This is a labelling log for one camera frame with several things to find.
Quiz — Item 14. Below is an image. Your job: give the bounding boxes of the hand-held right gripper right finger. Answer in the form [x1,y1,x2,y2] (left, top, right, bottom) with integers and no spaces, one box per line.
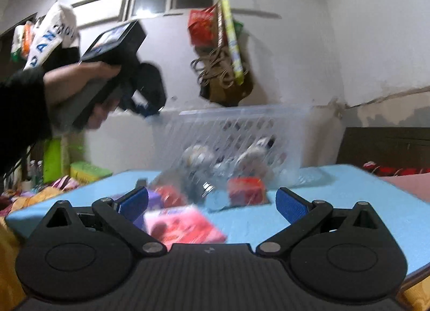
[256,187,380,258]

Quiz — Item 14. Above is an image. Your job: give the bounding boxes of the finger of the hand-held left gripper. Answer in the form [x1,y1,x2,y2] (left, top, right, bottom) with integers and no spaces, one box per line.
[129,97,162,118]

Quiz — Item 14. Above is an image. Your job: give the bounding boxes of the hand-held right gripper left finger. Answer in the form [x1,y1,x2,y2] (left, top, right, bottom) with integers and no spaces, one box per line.
[45,186,167,258]

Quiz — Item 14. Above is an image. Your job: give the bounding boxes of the purple packet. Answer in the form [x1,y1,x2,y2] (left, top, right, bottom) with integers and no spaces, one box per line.
[134,188,166,228]

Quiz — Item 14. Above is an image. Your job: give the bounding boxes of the red box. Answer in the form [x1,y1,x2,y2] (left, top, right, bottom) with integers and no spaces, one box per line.
[228,177,268,206]

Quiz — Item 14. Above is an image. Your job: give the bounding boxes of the pink box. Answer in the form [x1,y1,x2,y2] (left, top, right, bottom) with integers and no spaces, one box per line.
[144,205,228,252]

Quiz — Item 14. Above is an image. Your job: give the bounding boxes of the beige plush toy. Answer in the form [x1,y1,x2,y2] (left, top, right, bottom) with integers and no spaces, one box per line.
[183,144,216,174]

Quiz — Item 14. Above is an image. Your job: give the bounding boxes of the translucent plastic basket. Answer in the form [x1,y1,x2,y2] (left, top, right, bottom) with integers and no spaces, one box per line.
[148,104,314,187]

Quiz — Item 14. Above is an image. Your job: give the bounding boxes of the person's left hand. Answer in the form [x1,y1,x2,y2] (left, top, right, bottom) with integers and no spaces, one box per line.
[44,60,121,130]

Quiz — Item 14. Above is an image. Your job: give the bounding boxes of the red packet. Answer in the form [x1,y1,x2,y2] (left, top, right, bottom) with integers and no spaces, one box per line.
[156,186,188,207]

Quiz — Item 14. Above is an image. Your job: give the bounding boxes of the green yellow box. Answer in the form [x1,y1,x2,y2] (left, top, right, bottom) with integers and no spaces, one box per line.
[70,161,114,184]

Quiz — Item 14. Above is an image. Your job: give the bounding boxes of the white printed cloth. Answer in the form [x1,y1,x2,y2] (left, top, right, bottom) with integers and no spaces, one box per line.
[23,2,80,72]

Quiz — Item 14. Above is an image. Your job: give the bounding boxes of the white plush toy black marks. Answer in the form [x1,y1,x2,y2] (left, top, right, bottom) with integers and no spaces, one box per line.
[234,137,280,178]

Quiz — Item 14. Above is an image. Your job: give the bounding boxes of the light blue round lid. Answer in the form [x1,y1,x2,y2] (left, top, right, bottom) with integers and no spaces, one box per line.
[205,190,233,213]

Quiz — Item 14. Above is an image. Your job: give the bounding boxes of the green carton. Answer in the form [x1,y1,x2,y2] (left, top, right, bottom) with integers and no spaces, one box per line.
[43,138,84,184]

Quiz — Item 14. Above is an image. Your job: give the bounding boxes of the shelf packets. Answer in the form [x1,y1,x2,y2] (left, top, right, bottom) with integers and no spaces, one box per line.
[10,21,35,63]

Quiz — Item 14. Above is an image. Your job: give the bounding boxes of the red hanging bag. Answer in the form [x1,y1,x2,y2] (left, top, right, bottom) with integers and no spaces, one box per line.
[187,8,220,48]

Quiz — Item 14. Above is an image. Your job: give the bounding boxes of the dark wooden headboard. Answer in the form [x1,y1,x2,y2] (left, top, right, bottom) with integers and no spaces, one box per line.
[337,127,430,177]

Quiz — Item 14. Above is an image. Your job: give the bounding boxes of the red patterned cloth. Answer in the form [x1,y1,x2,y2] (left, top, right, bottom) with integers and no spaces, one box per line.
[362,161,430,178]

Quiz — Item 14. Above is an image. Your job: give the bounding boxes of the long yellow-green packet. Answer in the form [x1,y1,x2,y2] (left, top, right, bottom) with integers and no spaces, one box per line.
[218,0,245,85]

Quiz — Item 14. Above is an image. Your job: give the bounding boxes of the pink bedsheet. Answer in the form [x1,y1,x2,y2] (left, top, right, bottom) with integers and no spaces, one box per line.
[379,173,430,204]

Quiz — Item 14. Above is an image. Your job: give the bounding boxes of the brown paper bags with handles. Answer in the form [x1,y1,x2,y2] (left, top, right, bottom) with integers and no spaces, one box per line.
[190,45,255,108]

